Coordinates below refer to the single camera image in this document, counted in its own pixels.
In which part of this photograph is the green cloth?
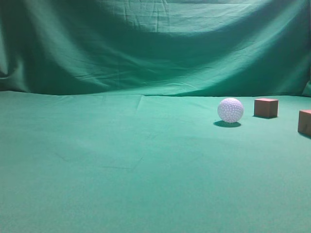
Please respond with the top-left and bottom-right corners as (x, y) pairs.
(0, 0), (311, 233)

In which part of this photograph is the brown wooden cube block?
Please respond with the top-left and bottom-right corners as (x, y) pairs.
(254, 98), (279, 118)

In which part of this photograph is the brown cube block at edge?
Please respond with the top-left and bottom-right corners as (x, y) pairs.
(297, 110), (311, 136)

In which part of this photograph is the white dimpled golf ball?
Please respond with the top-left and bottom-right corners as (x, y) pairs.
(217, 98), (244, 123)

